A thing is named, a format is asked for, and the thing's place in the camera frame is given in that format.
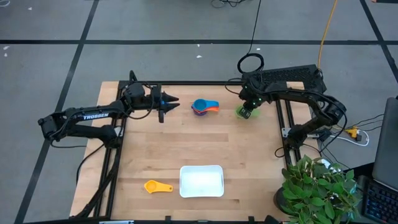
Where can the black arched frame bracket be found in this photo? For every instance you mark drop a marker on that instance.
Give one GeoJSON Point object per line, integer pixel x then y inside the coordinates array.
{"type": "Point", "coordinates": [133, 74]}

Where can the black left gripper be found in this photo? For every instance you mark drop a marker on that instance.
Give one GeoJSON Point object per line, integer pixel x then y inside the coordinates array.
{"type": "Point", "coordinates": [154, 102]}

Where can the black backlit keyboard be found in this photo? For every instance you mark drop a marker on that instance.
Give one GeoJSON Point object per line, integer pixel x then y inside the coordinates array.
{"type": "Point", "coordinates": [381, 202]}

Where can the blue measuring cup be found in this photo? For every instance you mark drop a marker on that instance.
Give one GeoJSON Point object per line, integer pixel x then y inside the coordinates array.
{"type": "Point", "coordinates": [199, 105]}

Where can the green leafy plant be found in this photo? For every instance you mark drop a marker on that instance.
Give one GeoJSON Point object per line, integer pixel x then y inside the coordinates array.
{"type": "Point", "coordinates": [317, 193]}

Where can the orange measuring cup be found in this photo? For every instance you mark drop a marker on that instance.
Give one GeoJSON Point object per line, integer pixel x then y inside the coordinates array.
{"type": "Point", "coordinates": [214, 109]}

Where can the silver metal mounting plate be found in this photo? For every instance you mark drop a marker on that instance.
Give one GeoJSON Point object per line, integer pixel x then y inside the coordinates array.
{"type": "Point", "coordinates": [286, 132]}

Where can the purple measuring cup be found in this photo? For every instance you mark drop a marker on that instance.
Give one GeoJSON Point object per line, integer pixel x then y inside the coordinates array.
{"type": "Point", "coordinates": [199, 114]}

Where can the black plant pot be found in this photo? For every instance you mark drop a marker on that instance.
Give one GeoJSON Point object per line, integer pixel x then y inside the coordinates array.
{"type": "Point", "coordinates": [278, 202]}

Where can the white plastic basket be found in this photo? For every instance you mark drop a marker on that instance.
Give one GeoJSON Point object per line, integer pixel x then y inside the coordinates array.
{"type": "Point", "coordinates": [201, 182]}

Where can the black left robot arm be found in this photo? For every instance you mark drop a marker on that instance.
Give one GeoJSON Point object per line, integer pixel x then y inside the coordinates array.
{"type": "Point", "coordinates": [93, 115]}

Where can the black aluminium table frame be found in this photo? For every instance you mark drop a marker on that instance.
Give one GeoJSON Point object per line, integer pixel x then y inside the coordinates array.
{"type": "Point", "coordinates": [186, 83]}

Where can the green measuring cup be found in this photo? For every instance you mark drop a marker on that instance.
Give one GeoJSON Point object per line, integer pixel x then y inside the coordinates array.
{"type": "Point", "coordinates": [256, 112]}

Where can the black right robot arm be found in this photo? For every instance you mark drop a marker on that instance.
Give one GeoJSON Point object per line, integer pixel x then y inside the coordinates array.
{"type": "Point", "coordinates": [298, 95]}

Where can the orange power plug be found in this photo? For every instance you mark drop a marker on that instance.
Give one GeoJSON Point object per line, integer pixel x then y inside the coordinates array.
{"type": "Point", "coordinates": [353, 132]}

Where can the yellow measuring cup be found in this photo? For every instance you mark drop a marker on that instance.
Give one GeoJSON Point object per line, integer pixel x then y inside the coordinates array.
{"type": "Point", "coordinates": [151, 186]}

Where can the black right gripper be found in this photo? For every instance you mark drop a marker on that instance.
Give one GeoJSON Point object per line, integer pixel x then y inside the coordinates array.
{"type": "Point", "coordinates": [252, 101]}

